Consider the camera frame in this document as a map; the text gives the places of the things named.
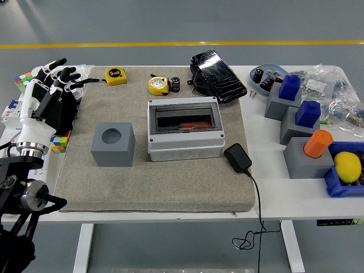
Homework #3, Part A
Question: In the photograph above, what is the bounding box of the large colourful puzzle cube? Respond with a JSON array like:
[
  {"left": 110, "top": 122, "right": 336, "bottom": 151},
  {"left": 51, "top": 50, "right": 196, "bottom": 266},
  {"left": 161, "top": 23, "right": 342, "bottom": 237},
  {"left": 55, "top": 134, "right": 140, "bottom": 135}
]
[{"left": 14, "top": 72, "right": 35, "bottom": 95}]

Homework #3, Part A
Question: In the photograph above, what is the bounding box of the blue plastic block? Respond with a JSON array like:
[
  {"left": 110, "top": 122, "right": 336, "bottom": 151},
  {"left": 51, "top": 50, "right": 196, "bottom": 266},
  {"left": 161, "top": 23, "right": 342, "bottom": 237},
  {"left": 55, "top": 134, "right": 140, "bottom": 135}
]
[
  {"left": 295, "top": 100, "right": 321, "bottom": 128},
  {"left": 278, "top": 74, "right": 302, "bottom": 101}
]

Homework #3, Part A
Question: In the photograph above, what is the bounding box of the black cloth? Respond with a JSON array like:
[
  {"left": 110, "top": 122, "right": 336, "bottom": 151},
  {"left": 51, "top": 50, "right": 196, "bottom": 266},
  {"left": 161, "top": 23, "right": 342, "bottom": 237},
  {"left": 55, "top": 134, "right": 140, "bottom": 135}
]
[{"left": 55, "top": 90, "right": 80, "bottom": 136}]

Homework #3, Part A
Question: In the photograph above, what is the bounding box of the grey block holder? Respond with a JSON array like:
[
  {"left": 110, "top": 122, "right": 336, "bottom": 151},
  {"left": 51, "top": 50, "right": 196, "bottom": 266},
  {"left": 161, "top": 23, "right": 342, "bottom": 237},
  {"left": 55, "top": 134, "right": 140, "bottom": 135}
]
[
  {"left": 264, "top": 82, "right": 303, "bottom": 120},
  {"left": 279, "top": 105, "right": 321, "bottom": 146},
  {"left": 283, "top": 136, "right": 336, "bottom": 180}
]

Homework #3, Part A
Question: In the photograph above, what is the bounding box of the black power adapter plug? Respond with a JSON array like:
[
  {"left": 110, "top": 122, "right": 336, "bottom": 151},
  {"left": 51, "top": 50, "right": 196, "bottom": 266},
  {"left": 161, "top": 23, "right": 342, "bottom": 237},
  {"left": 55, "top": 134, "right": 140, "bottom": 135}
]
[{"left": 224, "top": 143, "right": 253, "bottom": 173}]

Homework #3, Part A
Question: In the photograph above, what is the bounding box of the black adapter cord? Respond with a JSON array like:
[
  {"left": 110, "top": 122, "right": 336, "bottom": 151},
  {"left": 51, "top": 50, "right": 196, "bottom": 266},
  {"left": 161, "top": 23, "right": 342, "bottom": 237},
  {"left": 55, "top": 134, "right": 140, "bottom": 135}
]
[{"left": 231, "top": 169, "right": 282, "bottom": 273}]

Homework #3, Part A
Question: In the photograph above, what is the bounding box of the grey block with round hole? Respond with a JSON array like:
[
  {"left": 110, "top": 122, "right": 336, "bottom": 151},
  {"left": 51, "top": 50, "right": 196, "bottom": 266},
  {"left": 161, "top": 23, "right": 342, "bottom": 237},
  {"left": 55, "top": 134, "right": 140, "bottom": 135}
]
[{"left": 90, "top": 122, "right": 135, "bottom": 168}]

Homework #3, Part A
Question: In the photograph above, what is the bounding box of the white printed package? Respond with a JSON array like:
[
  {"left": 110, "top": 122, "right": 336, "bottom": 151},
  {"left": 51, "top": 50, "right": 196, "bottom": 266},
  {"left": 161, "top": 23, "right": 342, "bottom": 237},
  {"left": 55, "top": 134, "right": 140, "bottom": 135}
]
[{"left": 68, "top": 84, "right": 85, "bottom": 101}]

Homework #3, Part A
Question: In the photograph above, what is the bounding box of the yellow lemon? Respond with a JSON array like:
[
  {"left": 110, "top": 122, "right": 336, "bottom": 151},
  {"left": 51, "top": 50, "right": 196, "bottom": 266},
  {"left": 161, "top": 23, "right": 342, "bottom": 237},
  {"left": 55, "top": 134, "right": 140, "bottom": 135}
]
[{"left": 333, "top": 151, "right": 362, "bottom": 184}]

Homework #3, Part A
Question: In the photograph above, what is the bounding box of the blue-grey oval dish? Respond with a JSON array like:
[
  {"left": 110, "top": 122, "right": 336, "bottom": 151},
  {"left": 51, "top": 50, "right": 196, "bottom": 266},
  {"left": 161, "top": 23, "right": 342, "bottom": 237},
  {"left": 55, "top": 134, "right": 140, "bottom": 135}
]
[{"left": 249, "top": 63, "right": 288, "bottom": 97}]

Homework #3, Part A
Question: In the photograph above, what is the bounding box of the yellow round tape measure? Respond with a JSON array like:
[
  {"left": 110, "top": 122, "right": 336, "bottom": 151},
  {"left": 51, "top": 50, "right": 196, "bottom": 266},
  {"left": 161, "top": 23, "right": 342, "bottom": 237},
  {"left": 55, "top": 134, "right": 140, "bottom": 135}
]
[{"left": 147, "top": 76, "right": 172, "bottom": 96}]

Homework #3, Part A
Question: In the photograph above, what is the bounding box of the yellow square tape measure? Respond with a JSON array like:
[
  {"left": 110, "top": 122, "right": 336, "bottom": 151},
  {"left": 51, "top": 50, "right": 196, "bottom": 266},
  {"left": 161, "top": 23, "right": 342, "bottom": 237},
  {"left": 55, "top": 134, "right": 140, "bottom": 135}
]
[{"left": 72, "top": 67, "right": 128, "bottom": 86}]

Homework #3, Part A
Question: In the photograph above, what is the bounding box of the grey-brown mat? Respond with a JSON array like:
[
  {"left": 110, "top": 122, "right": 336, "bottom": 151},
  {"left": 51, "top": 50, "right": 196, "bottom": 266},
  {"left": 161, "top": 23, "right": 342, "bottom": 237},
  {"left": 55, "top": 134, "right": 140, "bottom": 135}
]
[{"left": 55, "top": 65, "right": 256, "bottom": 213}]

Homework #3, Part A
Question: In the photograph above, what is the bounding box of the clear bag of parts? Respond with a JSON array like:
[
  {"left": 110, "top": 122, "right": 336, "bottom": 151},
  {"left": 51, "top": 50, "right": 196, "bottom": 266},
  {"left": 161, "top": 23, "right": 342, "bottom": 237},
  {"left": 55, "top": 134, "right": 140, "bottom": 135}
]
[
  {"left": 291, "top": 64, "right": 349, "bottom": 100},
  {"left": 72, "top": 64, "right": 95, "bottom": 82},
  {"left": 324, "top": 95, "right": 364, "bottom": 137}
]

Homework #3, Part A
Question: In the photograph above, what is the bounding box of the white table leg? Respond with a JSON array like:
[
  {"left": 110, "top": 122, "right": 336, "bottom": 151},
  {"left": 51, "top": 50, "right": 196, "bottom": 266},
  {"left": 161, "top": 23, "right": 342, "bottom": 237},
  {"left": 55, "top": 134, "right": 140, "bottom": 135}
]
[
  {"left": 73, "top": 223, "right": 95, "bottom": 273},
  {"left": 281, "top": 221, "right": 306, "bottom": 273}
]

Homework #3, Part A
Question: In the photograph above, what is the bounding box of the grey electrical box with lid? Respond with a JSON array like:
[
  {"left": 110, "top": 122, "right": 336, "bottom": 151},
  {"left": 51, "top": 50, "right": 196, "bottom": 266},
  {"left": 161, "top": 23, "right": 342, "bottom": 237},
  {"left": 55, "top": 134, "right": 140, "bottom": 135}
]
[{"left": 147, "top": 96, "right": 225, "bottom": 162}]

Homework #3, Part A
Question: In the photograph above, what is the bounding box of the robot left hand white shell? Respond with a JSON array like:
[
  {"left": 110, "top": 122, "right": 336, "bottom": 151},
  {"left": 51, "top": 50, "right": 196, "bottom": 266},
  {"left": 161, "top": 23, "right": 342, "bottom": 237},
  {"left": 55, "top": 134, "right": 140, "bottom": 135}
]
[{"left": 17, "top": 58, "right": 84, "bottom": 144}]

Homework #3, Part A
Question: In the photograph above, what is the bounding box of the dark brown capacitor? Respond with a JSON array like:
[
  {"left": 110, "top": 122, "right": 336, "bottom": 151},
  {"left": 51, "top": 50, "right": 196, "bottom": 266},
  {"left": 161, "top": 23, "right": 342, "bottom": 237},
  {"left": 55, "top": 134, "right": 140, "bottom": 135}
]
[{"left": 259, "top": 76, "right": 275, "bottom": 91}]

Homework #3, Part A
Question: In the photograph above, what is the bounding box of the small colourful puzzle cube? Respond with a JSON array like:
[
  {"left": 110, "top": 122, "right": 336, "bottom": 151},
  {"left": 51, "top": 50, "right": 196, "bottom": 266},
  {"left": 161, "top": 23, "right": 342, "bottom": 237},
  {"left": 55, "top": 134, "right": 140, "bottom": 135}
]
[{"left": 49, "top": 131, "right": 71, "bottom": 155}]

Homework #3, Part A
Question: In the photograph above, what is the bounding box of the blue plastic bin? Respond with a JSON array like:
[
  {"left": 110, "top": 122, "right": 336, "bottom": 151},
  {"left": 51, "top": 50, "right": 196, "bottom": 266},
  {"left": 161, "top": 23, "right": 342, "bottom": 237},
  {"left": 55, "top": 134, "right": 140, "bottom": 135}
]
[{"left": 323, "top": 141, "right": 364, "bottom": 198}]

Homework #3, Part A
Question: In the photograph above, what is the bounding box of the black plastic holder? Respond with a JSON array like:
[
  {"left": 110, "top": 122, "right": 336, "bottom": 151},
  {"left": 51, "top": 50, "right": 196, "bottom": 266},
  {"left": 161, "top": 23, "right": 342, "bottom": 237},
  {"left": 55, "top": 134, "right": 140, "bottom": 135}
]
[{"left": 187, "top": 64, "right": 217, "bottom": 96}]

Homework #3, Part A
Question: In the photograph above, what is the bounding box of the black capacitor with label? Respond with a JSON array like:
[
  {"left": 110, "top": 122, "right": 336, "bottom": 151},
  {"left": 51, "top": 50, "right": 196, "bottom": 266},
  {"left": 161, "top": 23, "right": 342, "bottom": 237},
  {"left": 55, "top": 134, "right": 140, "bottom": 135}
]
[{"left": 169, "top": 76, "right": 182, "bottom": 93}]

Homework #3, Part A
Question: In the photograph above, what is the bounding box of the white power strip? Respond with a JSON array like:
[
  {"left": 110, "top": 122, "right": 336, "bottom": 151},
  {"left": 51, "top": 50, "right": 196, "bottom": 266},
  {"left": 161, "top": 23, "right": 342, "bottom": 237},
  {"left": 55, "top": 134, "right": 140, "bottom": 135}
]
[{"left": 28, "top": 147, "right": 64, "bottom": 183}]

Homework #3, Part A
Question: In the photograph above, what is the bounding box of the black table control panel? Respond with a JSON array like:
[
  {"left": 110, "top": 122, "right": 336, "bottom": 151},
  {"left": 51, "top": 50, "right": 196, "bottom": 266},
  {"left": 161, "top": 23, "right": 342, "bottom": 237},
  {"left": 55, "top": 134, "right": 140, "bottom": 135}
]
[{"left": 317, "top": 218, "right": 364, "bottom": 227}]

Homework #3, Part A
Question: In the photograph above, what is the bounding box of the white circuit breaker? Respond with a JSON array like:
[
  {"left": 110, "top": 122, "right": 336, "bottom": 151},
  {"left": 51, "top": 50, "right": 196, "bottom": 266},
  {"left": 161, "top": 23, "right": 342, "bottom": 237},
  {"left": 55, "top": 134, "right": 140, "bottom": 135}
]
[{"left": 0, "top": 98, "right": 25, "bottom": 130}]

